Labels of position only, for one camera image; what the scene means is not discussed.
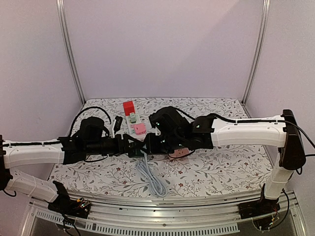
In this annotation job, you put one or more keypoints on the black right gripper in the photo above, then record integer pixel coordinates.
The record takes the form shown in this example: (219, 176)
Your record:
(147, 146)

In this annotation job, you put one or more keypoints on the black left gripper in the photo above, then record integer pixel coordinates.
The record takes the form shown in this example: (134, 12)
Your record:
(125, 148)

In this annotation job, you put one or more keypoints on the dark green cube socket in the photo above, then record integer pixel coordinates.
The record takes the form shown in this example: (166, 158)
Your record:
(135, 154)

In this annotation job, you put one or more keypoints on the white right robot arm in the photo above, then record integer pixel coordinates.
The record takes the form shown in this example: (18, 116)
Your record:
(213, 130)

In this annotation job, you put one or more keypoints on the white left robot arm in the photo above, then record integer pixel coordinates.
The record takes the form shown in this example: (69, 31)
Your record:
(92, 138)

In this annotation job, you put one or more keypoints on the pink plug adapter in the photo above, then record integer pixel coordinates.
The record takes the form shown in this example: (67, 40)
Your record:
(139, 128)

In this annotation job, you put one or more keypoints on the green plug adapter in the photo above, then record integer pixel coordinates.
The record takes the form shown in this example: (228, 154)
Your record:
(132, 118)

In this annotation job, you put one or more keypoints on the pink cube socket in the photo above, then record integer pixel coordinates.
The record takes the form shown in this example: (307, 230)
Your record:
(180, 153)

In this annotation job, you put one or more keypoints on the white power strip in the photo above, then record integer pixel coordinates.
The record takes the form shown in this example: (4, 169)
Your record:
(131, 130)

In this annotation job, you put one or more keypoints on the red cube adapter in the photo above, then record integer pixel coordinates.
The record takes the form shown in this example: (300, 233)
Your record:
(128, 108)

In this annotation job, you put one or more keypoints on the floral tablecloth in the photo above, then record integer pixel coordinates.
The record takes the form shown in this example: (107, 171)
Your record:
(223, 170)

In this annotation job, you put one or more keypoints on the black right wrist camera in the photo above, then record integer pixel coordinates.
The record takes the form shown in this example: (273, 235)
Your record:
(154, 120)

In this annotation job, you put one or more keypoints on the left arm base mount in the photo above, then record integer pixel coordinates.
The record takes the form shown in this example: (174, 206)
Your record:
(63, 204)

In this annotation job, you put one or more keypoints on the aluminium table edge rail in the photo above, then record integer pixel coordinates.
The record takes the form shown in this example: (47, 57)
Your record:
(191, 216)

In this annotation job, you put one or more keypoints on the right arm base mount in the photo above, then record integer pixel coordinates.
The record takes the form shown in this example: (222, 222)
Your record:
(258, 207)

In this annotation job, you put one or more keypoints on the left aluminium frame post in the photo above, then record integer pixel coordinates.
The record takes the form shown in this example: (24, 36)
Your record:
(69, 50)

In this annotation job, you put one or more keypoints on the aluminium frame post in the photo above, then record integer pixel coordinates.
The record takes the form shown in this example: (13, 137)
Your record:
(69, 50)
(258, 50)

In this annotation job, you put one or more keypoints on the right aluminium frame post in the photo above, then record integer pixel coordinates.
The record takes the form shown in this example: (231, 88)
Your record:
(258, 50)

